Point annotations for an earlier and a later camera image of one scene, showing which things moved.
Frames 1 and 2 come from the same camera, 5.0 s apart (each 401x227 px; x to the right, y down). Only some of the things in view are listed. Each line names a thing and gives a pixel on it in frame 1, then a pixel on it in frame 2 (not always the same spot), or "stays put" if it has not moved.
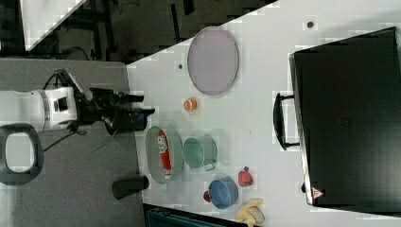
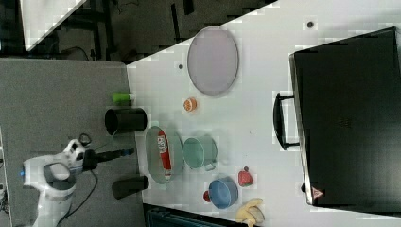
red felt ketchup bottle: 165,154 stays put
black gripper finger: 127,97 to 124,152
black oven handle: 279,120 stays put
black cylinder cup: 129,186 stays put
